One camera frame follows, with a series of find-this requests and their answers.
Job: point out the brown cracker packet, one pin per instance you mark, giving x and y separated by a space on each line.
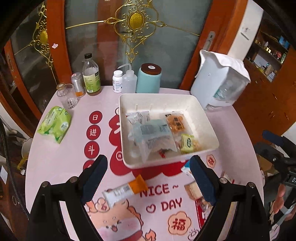
192 190

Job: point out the person's right hand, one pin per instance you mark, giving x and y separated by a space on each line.
279 199

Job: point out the white water dispenser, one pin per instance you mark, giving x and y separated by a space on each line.
215 78

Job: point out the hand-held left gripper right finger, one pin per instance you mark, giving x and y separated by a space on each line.
204 180

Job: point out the pink printed tablecloth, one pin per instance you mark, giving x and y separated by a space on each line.
57 166

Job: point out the white and orange bar packet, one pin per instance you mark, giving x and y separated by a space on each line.
122 192

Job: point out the glass bottle with green label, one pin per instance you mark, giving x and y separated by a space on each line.
91 78

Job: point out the green wet wipes pack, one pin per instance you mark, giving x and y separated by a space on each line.
54 125

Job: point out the orange snack packet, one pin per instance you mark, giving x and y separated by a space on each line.
177 124

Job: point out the white plastic bin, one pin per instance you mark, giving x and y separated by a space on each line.
201 111

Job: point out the white pill bottle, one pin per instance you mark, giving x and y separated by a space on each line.
117 82

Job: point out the clear packet of yellow puffs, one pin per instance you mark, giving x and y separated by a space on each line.
196 144

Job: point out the small metal can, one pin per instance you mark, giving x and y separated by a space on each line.
78 84

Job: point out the nut mix packet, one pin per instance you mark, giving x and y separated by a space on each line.
202 213

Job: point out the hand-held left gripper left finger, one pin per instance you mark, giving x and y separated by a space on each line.
92 183

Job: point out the wooden cabinet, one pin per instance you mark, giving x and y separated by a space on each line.
266 104

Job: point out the wooden glass door gold ornament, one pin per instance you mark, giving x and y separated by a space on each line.
23 69
173 46

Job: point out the large clear blue-label bag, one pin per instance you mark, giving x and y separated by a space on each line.
155 139

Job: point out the wooden wall shelf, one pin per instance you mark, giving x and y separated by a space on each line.
270 51

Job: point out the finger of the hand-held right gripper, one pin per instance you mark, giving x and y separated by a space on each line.
272 137
270 153

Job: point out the translucent wash bottle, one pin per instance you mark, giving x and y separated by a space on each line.
129 81

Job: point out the teal canister with brown lid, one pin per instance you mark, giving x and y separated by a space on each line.
148 80

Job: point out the small blue snack packet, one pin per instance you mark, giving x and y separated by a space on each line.
186 169

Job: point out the clear glass measuring cup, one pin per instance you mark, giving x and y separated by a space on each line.
67 97

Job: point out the white light switch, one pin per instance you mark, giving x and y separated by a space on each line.
245 31

